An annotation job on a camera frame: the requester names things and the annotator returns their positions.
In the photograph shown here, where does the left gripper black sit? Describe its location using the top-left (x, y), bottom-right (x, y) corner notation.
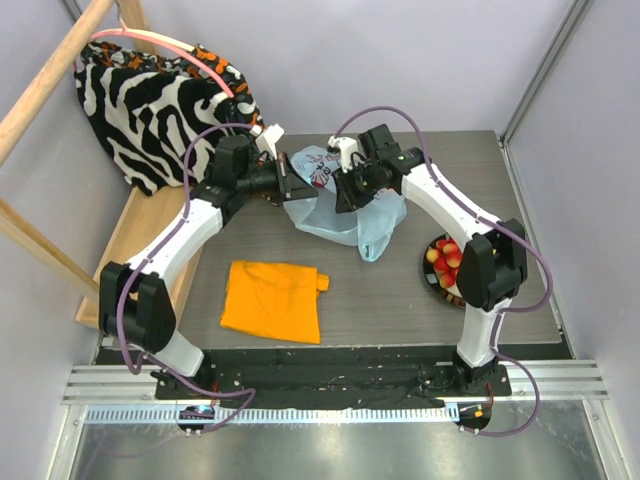
top-left (236, 152), bottom-right (317, 204)

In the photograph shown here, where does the light blue printed plastic bag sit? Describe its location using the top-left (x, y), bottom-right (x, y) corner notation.
top-left (283, 144), bottom-right (407, 264)

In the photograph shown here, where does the fake lychee bunch red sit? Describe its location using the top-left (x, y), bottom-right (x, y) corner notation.
top-left (425, 238), bottom-right (463, 289)

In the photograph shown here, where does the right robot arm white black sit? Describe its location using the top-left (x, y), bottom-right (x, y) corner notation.
top-left (328, 125), bottom-right (527, 396)

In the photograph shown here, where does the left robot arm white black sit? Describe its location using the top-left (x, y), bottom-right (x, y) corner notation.
top-left (98, 125), bottom-right (318, 399)

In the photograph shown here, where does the zebra pattern fabric bag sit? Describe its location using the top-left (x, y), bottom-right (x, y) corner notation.
top-left (74, 41), bottom-right (265, 196)

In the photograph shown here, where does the orange folded cloth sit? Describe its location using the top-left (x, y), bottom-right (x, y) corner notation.
top-left (220, 260), bottom-right (330, 345)

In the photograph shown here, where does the round plate with dark rim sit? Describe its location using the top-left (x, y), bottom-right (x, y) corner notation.
top-left (422, 234), bottom-right (465, 308)

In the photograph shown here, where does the pink clothes hanger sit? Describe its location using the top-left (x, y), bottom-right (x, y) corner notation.
top-left (90, 27), bottom-right (235, 98)

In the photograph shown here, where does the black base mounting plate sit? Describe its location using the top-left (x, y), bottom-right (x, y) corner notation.
top-left (154, 347), bottom-right (514, 404)

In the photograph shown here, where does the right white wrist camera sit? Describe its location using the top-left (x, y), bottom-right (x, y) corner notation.
top-left (327, 135), bottom-right (359, 173)

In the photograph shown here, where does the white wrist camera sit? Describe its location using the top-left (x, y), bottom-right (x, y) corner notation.
top-left (327, 135), bottom-right (359, 173)
top-left (250, 124), bottom-right (284, 159)

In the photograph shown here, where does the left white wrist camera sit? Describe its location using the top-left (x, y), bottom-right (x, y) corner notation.
top-left (250, 124), bottom-right (284, 159)

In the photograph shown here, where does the wooden rack frame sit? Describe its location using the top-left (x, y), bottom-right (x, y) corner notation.
top-left (0, 0), bottom-right (209, 339)

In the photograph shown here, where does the aluminium rail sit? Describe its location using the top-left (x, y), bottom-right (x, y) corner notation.
top-left (62, 361), bottom-right (608, 432)

